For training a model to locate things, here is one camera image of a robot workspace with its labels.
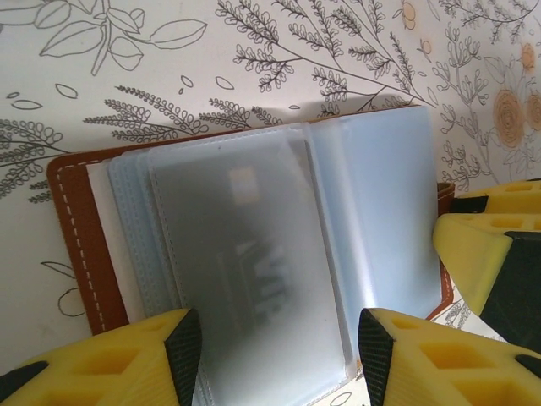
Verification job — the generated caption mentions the black VIP card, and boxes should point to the black VIP card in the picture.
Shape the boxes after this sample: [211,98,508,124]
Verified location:
[150,141,346,381]

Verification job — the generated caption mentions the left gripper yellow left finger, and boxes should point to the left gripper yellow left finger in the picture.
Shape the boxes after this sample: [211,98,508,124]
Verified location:
[0,307,205,406]

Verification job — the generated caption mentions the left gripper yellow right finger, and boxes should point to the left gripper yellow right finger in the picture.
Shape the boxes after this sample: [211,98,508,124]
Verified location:
[357,306,541,406]

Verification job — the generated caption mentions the brown leather card holder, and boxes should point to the brown leather card holder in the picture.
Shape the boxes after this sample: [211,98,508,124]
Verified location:
[46,104,456,406]

